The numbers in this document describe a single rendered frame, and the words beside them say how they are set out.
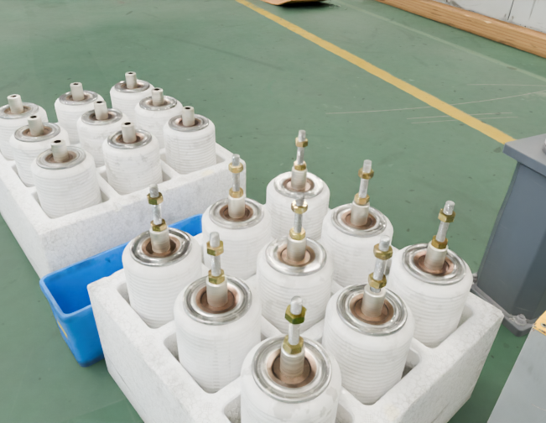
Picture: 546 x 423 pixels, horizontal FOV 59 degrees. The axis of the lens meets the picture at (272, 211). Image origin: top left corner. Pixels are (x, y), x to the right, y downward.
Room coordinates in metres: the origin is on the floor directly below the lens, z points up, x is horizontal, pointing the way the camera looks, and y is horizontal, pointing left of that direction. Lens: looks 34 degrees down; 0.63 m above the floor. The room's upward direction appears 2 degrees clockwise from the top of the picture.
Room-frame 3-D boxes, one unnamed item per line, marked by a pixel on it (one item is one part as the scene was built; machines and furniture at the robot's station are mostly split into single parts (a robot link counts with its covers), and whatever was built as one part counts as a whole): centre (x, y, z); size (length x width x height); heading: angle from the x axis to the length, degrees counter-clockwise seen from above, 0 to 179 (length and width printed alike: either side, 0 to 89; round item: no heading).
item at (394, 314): (0.38, -0.11, 0.25); 0.08 x 0.08 x 0.01
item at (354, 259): (0.54, -0.12, 0.16); 0.10 x 0.10 x 0.18
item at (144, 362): (0.46, -0.03, 0.09); 0.39 x 0.39 x 0.18; 42
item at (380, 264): (0.38, -0.11, 0.31); 0.01 x 0.01 x 0.08
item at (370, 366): (0.38, -0.11, 0.16); 0.10 x 0.10 x 0.18
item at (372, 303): (0.38, -0.11, 0.26); 0.02 x 0.02 x 0.03
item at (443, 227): (0.46, -0.20, 0.30); 0.01 x 0.01 x 0.08
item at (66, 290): (0.61, 0.21, 0.06); 0.30 x 0.11 x 0.12; 131
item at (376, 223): (0.54, -0.12, 0.25); 0.08 x 0.08 x 0.01
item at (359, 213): (0.54, -0.12, 0.26); 0.02 x 0.02 x 0.03
